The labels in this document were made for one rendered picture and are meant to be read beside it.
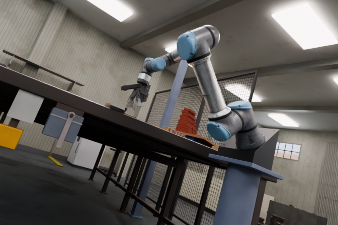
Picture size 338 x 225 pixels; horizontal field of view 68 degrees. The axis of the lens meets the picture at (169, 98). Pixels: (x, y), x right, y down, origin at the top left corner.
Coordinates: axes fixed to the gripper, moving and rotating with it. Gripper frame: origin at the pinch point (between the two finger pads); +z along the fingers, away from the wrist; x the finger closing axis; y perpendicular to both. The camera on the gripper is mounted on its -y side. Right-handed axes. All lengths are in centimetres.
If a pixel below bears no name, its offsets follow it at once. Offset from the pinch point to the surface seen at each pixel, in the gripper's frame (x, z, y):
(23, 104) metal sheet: -20, 18, -51
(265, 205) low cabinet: 316, 37, 551
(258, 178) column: -55, 14, 55
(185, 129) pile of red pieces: 58, -14, 79
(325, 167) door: 389, -154, 932
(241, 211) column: -54, 31, 49
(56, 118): -23.0, 19.0, -37.2
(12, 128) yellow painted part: -23, 28, -50
